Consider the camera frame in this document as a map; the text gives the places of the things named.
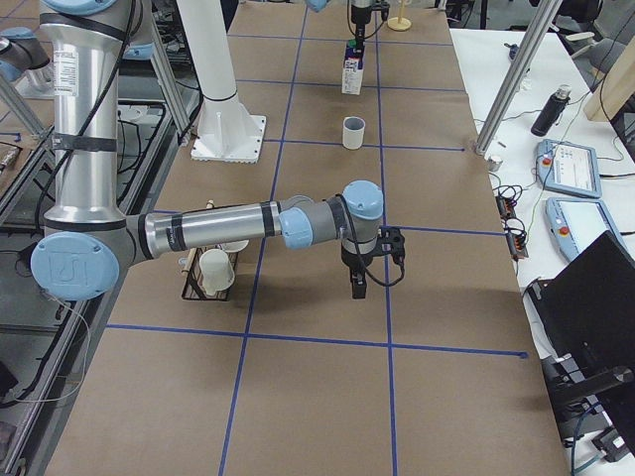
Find white cup on rack front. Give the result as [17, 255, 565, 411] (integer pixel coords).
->
[198, 249, 235, 296]

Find wooden cup tree stand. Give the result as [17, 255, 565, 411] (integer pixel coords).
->
[387, 0, 412, 32]

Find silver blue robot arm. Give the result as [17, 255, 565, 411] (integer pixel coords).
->
[31, 1, 384, 301]
[346, 0, 382, 60]

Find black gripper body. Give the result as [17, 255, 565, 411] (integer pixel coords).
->
[340, 242, 375, 286]
[349, 3, 372, 36]

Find white cup on rack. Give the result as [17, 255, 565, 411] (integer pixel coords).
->
[198, 249, 235, 296]
[217, 240, 249, 254]

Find grey white cup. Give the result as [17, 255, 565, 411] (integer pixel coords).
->
[342, 116, 366, 150]

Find far blue teach pendant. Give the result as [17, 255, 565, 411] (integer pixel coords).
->
[536, 139, 602, 198]

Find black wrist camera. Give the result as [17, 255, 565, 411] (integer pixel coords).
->
[377, 226, 406, 265]

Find black laptop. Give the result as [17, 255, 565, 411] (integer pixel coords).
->
[525, 230, 635, 378]

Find white cup on rack rear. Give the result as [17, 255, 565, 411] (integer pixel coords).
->
[217, 240, 249, 254]

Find small metal cylinder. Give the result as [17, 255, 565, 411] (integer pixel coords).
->
[487, 156, 503, 173]

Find blue teach pendant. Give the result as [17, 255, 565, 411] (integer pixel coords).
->
[536, 139, 602, 198]
[546, 197, 625, 262]

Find aluminium frame post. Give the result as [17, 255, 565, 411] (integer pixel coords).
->
[474, 0, 563, 156]

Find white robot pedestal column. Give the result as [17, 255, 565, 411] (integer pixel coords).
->
[178, 0, 267, 164]

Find black water bottle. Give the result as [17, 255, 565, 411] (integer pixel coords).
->
[531, 84, 572, 137]

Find purple milk carton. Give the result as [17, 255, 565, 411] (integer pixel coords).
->
[341, 39, 363, 95]

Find near blue teach pendant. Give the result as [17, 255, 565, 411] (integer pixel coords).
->
[546, 197, 625, 262]

